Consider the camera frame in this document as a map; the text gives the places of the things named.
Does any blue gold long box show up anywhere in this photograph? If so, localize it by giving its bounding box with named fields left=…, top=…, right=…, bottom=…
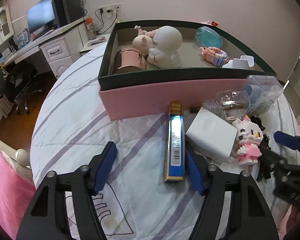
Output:
left=163, top=101, right=185, bottom=182

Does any black hair clip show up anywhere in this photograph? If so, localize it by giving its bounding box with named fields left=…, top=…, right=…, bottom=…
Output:
left=250, top=116, right=271, bottom=181

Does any white square box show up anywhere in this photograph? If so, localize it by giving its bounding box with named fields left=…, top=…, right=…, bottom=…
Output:
left=186, top=107, right=237, bottom=163

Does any pink block cat figure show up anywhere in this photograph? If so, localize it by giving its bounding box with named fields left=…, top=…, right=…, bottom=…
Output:
left=232, top=115, right=262, bottom=165

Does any clear plastic card box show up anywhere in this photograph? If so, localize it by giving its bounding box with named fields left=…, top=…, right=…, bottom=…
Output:
left=243, top=75, right=283, bottom=116

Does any clear glass bottle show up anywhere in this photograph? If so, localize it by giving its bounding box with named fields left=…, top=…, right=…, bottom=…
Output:
left=216, top=89, right=250, bottom=124

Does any white plastic holder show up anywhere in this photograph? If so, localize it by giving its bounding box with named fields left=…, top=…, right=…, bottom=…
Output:
left=222, top=55, right=255, bottom=69

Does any rose gold metal canister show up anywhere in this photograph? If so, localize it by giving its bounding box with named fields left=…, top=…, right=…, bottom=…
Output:
left=111, top=47, right=146, bottom=75

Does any pastel block toy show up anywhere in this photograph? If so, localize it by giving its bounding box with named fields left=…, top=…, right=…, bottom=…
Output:
left=201, top=47, right=230, bottom=68

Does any pink piglet figurine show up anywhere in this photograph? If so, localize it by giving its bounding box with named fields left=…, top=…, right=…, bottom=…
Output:
left=132, top=25, right=157, bottom=56

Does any white round figurine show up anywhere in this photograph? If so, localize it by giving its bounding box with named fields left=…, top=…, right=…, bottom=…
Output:
left=147, top=25, right=183, bottom=69

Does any teal round case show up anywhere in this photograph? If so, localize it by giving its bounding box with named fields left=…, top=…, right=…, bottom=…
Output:
left=194, top=27, right=223, bottom=48

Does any striped white table cloth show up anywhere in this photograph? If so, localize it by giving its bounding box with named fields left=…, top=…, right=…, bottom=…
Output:
left=30, top=43, right=300, bottom=239

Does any pink bed quilt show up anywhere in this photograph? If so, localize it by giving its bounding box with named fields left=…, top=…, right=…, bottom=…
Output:
left=0, top=151, right=36, bottom=239

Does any pink black storage box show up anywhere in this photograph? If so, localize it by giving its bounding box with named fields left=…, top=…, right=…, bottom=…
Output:
left=98, top=20, right=276, bottom=120

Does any black office chair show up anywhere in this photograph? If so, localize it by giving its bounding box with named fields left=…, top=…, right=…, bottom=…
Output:
left=5, top=61, right=43, bottom=115

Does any white desk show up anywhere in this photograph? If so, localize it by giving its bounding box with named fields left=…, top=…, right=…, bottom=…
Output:
left=3, top=18, right=88, bottom=78

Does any orange lid bottle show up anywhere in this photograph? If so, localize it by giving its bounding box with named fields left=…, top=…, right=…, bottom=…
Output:
left=85, top=17, right=97, bottom=40

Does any black computer monitor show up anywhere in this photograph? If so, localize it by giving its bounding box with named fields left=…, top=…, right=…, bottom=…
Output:
left=26, top=0, right=55, bottom=34

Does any black computer tower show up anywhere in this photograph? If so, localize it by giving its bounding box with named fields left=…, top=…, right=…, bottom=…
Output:
left=52, top=0, right=83, bottom=27

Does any white glass door cabinet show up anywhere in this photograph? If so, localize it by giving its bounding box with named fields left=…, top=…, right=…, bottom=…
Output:
left=0, top=5, right=14, bottom=46

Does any wall power outlet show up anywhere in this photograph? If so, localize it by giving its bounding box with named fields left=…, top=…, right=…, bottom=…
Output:
left=98, top=4, right=122, bottom=14

